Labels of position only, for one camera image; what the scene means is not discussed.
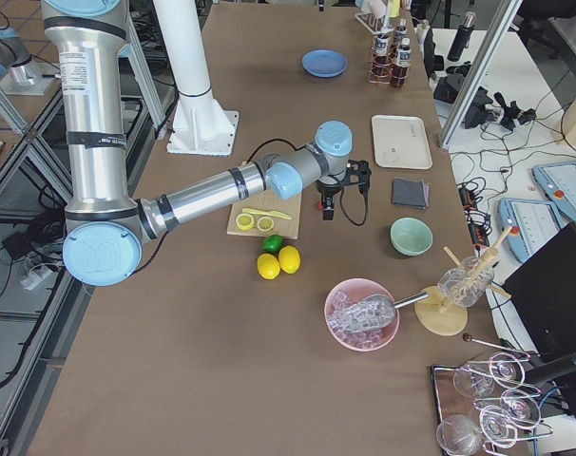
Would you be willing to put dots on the wooden cup stand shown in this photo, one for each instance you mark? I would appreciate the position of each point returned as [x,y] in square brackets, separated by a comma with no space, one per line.
[441,316]

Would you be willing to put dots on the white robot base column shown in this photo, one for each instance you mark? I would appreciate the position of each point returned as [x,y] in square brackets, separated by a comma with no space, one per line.
[200,125]

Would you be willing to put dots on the black thermos bottle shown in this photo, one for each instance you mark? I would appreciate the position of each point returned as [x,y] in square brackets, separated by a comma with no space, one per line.
[462,37]

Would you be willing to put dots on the grey folded cloth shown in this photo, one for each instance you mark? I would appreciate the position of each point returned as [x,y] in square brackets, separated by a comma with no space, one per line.
[411,193]

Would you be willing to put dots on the copper wire bottle rack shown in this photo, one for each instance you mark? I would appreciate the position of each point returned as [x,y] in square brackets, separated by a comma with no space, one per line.
[390,59]

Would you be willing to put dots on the blue teach pendant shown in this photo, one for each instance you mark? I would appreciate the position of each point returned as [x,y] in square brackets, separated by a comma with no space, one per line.
[532,224]
[558,181]

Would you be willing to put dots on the bamboo cutting board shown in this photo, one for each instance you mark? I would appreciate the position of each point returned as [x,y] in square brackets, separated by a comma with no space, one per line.
[258,194]

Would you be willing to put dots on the yellow plastic knife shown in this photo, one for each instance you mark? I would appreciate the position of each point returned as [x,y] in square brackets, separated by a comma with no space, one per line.
[272,213]

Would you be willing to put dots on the blue plate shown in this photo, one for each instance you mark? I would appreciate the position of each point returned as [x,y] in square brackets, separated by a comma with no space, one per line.
[324,63]

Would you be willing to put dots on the tea bottle white cap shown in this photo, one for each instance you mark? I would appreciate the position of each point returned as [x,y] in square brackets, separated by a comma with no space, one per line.
[402,63]

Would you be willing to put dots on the wine glass rack tray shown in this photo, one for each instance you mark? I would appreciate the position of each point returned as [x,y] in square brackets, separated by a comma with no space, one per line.
[486,407]

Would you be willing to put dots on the black monitor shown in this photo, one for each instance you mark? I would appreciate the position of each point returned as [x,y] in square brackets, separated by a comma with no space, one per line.
[543,292]

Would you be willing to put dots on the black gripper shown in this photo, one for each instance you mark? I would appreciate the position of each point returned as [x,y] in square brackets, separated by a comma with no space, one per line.
[326,191]

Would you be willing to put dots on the pink ice bowl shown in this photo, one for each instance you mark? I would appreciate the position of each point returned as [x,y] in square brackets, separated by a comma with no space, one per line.
[345,294]

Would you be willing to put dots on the yellow lemon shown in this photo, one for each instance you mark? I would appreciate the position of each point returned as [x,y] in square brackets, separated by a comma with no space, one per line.
[289,259]
[268,266]

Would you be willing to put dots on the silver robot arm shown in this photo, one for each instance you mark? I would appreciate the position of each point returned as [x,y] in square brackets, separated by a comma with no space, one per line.
[106,228]

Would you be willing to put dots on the cream rabbit tray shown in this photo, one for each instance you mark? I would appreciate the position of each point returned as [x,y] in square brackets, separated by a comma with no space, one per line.
[400,142]

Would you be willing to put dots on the glass mug on stand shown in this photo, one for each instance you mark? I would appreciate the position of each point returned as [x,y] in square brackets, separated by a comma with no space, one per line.
[464,284]

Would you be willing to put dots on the steel ice scoop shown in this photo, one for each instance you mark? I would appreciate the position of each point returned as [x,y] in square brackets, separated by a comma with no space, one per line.
[375,312]

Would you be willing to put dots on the lemon half slice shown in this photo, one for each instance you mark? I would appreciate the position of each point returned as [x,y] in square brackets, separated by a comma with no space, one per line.
[245,221]
[265,224]

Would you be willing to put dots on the green lime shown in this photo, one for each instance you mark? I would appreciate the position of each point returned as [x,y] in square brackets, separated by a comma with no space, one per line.
[273,244]

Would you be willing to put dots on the aluminium frame post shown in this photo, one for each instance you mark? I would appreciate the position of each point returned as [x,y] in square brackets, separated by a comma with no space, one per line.
[499,25]

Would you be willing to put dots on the green bowl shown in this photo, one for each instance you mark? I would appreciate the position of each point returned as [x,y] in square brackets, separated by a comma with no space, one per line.
[411,237]

